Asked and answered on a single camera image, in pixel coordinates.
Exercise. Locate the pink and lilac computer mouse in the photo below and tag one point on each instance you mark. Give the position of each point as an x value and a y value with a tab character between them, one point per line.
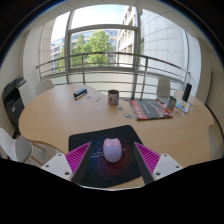
112	150

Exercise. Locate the printed mug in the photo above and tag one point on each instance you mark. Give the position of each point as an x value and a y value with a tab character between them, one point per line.
113	97

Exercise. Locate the black office printer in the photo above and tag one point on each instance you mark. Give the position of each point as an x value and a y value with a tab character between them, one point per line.
13	103

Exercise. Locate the black upright speaker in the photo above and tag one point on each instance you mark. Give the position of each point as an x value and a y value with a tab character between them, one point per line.
187	92

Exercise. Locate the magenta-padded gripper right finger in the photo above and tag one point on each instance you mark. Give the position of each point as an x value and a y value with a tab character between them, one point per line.
165	165

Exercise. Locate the metal balcony railing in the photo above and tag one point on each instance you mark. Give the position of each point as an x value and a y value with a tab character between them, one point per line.
106	53

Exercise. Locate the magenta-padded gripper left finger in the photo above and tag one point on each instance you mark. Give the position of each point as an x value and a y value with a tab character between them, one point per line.
58	165

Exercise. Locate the red magazine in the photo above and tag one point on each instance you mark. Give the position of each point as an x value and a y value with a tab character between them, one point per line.
150	109

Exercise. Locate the black mouse pad, red-blue print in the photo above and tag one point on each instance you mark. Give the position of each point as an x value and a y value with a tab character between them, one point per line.
110	171

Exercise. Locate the white chair with wooden legs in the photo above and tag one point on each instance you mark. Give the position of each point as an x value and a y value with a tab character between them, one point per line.
18	148

